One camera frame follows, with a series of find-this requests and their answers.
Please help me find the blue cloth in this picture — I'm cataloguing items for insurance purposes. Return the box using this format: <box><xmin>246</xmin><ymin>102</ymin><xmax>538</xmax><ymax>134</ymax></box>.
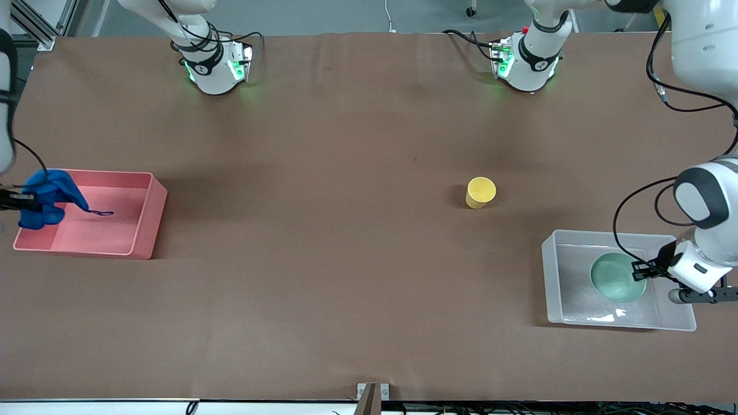
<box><xmin>18</xmin><ymin>169</ymin><xmax>114</xmax><ymax>230</ymax></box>

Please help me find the mint green bowl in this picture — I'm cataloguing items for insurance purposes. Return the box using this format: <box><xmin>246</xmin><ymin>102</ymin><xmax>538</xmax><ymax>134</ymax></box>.
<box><xmin>590</xmin><ymin>252</ymin><xmax>647</xmax><ymax>303</ymax></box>

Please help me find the translucent white plastic bin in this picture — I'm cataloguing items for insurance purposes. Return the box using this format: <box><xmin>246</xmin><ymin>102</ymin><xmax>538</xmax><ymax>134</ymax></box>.
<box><xmin>541</xmin><ymin>229</ymin><xmax>697</xmax><ymax>332</ymax></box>

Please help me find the pink plastic bin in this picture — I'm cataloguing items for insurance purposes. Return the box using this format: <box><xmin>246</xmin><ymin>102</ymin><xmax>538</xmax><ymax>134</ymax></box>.
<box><xmin>13</xmin><ymin>168</ymin><xmax>168</xmax><ymax>260</ymax></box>

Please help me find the yellow cup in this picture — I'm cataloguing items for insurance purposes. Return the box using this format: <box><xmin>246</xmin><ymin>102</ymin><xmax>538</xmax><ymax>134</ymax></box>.
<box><xmin>465</xmin><ymin>176</ymin><xmax>497</xmax><ymax>209</ymax></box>

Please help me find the brown table cover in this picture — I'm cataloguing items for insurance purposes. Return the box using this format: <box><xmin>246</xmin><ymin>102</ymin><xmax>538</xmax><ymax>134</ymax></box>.
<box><xmin>0</xmin><ymin>32</ymin><xmax>738</xmax><ymax>402</ymax></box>

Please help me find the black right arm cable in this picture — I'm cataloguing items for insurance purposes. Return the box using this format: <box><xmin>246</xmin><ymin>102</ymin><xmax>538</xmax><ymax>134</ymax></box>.
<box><xmin>12</xmin><ymin>138</ymin><xmax>50</xmax><ymax>176</ymax></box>

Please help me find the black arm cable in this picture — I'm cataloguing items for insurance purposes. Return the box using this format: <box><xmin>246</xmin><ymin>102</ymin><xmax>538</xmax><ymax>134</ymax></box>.
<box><xmin>612</xmin><ymin>12</ymin><xmax>738</xmax><ymax>271</ymax></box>
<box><xmin>12</xmin><ymin>138</ymin><xmax>50</xmax><ymax>176</ymax></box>

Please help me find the aluminium frame profile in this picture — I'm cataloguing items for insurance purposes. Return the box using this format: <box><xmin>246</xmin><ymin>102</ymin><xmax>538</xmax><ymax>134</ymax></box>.
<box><xmin>9</xmin><ymin>0</ymin><xmax>78</xmax><ymax>51</ymax></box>

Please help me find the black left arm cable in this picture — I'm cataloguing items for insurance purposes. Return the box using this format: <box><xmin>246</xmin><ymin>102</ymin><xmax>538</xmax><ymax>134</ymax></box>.
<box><xmin>612</xmin><ymin>12</ymin><xmax>738</xmax><ymax>271</ymax></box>

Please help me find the white table edge rail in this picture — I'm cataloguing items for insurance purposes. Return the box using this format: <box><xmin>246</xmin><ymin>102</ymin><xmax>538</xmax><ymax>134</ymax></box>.
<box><xmin>0</xmin><ymin>398</ymin><xmax>358</xmax><ymax>415</ymax></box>

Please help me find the black right base cable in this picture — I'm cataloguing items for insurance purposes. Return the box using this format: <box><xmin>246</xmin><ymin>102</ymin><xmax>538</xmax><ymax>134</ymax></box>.
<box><xmin>228</xmin><ymin>32</ymin><xmax>264</xmax><ymax>58</ymax></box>

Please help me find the black base cable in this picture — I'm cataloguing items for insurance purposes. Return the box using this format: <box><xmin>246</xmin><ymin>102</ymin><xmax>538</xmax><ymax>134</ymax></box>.
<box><xmin>228</xmin><ymin>32</ymin><xmax>264</xmax><ymax>58</ymax></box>
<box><xmin>443</xmin><ymin>29</ymin><xmax>498</xmax><ymax>61</ymax></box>

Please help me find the black left base cable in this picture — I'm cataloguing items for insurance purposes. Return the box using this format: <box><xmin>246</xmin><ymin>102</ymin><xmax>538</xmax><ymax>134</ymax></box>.
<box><xmin>443</xmin><ymin>29</ymin><xmax>498</xmax><ymax>61</ymax></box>

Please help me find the metal table edge bracket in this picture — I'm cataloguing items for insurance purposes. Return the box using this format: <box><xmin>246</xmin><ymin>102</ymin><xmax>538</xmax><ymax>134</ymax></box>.
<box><xmin>356</xmin><ymin>382</ymin><xmax>390</xmax><ymax>415</ymax></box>

